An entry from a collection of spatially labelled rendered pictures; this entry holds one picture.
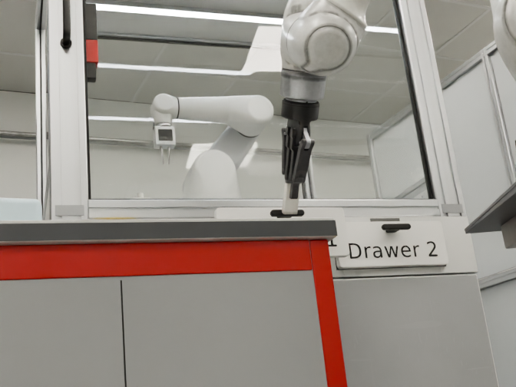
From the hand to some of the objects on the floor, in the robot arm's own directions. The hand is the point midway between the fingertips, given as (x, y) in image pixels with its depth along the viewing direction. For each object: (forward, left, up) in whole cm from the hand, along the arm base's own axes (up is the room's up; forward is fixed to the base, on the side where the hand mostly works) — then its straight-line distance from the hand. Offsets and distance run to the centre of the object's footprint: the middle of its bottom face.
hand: (291, 196), depth 152 cm
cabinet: (+68, +18, -90) cm, 114 cm away
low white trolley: (-20, +41, -91) cm, 102 cm away
